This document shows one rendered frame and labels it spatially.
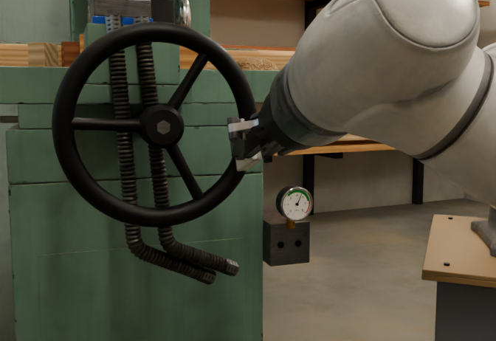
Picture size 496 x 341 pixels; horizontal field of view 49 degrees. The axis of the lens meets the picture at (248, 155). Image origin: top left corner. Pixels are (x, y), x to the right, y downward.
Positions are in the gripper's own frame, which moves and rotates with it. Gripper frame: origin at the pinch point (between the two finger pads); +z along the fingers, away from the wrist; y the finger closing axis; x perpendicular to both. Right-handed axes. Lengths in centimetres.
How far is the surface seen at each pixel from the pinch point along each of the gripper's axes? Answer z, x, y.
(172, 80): 11.0, -15.0, 7.3
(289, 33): 250, -145, -125
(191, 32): 0.1, -17.8, 6.2
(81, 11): 47, -45, 19
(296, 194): 20.8, 2.6, -15.3
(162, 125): 3.3, -5.4, 10.7
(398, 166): 292, -56, -222
